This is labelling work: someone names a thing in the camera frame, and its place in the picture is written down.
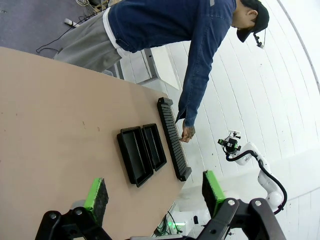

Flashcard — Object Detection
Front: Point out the person in navy jacket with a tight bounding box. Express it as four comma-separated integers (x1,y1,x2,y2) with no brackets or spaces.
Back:
53,0,270,101

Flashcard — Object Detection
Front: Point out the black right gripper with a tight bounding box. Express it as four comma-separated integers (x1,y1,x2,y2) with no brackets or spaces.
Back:
217,138,241,154

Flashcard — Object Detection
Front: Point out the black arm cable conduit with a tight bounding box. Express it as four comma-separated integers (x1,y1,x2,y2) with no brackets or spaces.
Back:
226,149,288,216

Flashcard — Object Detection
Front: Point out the black ESD tray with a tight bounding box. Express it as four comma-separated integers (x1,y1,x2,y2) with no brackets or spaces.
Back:
116,125,155,188
141,122,168,172

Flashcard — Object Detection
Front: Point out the white desk with grey frame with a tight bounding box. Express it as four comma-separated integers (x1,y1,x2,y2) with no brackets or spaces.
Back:
113,46,181,91

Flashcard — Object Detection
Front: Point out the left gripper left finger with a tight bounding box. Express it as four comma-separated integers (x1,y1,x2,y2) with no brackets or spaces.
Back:
34,177,112,240

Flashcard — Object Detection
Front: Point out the person's right forearm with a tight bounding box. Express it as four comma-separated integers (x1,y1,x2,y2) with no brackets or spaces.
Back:
174,72,211,127

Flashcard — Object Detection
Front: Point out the head-mounted camera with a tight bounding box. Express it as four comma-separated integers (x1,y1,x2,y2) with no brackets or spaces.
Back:
252,31,266,50

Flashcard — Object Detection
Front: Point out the black cap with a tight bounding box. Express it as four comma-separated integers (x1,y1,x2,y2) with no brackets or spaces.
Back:
236,0,270,43

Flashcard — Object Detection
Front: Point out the black floor cable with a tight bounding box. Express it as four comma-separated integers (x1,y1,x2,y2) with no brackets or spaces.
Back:
35,14,93,55

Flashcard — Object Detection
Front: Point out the person's right hand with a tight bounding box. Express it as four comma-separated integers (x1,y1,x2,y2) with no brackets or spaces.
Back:
180,119,196,144

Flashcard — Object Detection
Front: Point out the green cable bundle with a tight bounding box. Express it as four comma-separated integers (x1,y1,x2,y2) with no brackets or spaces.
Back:
154,211,185,237

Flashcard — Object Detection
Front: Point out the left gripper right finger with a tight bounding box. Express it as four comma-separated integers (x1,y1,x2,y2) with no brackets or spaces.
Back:
197,170,287,240

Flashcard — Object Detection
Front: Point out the black slotted board rack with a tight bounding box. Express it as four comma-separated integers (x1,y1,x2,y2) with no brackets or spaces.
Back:
156,96,193,182

